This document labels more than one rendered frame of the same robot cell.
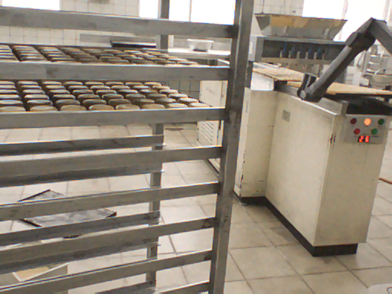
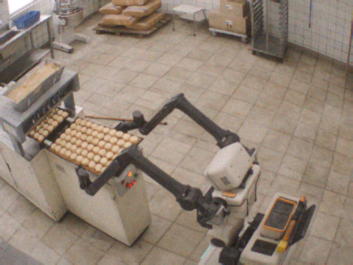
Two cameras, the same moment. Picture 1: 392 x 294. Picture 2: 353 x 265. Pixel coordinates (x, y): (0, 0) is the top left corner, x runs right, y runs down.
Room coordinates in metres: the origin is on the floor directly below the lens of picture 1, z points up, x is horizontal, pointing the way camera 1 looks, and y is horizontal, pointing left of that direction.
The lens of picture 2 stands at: (0.71, 0.04, 2.52)
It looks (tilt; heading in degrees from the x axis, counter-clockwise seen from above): 40 degrees down; 318
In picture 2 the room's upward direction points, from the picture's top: 3 degrees counter-clockwise
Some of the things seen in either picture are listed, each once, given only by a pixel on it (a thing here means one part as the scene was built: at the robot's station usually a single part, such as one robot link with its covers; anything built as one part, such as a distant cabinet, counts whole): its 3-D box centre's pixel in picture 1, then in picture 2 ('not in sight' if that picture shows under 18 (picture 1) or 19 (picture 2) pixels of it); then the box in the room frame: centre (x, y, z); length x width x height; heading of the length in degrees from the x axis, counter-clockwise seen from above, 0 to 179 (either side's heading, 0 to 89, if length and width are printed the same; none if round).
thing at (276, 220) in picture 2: not in sight; (278, 219); (1.18, -1.13, 0.87); 0.23 x 0.15 x 0.11; 106
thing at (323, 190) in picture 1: (318, 164); (97, 188); (2.51, -0.76, 0.45); 0.70 x 0.34 x 0.90; 15
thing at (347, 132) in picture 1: (364, 129); (128, 177); (2.16, -0.85, 0.77); 0.24 x 0.04 x 0.14; 105
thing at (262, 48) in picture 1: (293, 63); (40, 111); (2.99, -0.62, 1.01); 0.72 x 0.33 x 0.34; 105
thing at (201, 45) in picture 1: (200, 45); not in sight; (5.46, 0.06, 0.94); 0.33 x 0.33 x 0.12
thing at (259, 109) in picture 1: (258, 128); (28, 147); (3.45, -0.50, 0.42); 1.28 x 0.72 x 0.84; 15
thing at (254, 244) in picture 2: not in sight; (265, 243); (1.20, -1.12, 0.59); 0.55 x 0.34 x 0.83; 106
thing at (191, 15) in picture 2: not in sight; (191, 18); (4.59, -3.94, 0.23); 0.45 x 0.45 x 0.46; 8
